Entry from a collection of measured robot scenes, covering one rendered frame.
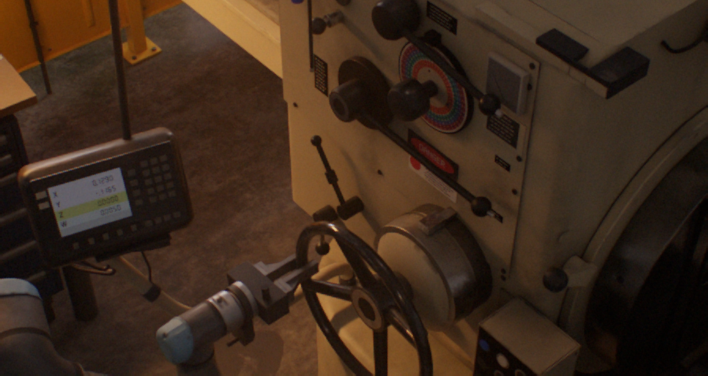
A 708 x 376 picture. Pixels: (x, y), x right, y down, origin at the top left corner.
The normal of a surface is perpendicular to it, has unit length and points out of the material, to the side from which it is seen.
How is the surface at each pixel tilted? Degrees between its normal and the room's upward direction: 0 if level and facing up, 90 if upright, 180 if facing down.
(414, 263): 62
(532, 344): 0
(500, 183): 90
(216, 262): 0
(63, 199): 70
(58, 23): 90
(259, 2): 0
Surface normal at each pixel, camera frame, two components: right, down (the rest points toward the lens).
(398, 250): -0.78, -0.05
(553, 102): -0.77, 0.44
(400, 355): 0.00, -0.73
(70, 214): 0.40, 0.34
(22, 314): 0.40, -0.77
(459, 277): 0.51, -0.03
